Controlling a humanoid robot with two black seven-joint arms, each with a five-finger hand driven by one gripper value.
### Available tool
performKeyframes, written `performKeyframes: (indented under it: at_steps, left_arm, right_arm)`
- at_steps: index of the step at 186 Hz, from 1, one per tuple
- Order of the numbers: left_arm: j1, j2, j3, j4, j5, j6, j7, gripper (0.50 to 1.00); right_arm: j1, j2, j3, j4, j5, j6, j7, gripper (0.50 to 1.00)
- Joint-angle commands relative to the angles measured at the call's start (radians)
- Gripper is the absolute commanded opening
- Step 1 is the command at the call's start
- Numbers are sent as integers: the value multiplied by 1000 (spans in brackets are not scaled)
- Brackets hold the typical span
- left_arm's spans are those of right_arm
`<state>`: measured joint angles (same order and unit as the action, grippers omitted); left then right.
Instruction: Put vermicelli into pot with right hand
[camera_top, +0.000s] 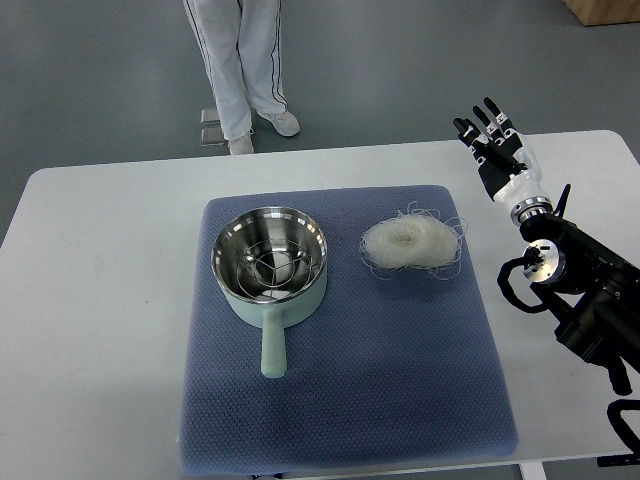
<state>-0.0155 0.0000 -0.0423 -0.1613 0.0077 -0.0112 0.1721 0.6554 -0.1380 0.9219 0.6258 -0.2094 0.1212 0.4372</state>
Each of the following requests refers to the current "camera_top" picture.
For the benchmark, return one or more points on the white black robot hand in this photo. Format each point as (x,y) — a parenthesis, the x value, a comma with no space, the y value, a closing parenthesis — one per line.
(507,165)

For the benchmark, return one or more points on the white vermicelli bundle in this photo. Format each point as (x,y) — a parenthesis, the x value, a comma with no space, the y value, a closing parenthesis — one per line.
(415,239)

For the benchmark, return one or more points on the mint green steel pot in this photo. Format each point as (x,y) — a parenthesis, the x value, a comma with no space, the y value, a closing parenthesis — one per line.
(272,318)

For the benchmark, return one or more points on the wire steaming rack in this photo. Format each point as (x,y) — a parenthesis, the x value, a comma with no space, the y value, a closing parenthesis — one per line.
(274,270)

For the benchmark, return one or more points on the wooden box corner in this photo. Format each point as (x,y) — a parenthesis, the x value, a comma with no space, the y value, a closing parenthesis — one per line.
(604,12)

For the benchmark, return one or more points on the upper metal floor plate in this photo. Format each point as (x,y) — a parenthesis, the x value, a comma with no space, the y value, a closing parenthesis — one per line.
(209,116)

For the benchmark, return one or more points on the person in white clothes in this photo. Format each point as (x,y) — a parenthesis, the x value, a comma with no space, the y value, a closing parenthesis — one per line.
(240,43)

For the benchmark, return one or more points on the metal floor plate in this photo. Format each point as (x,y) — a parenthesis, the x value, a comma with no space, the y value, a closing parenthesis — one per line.
(209,116)
(212,136)

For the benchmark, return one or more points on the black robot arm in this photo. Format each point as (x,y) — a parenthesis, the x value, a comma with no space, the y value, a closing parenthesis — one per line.
(592,292)

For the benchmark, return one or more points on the blue textured mat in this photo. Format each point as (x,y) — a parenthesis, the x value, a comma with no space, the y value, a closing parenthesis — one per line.
(384,371)

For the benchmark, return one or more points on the lower metal floor plate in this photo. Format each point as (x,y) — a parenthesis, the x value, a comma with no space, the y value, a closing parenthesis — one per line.
(212,136)

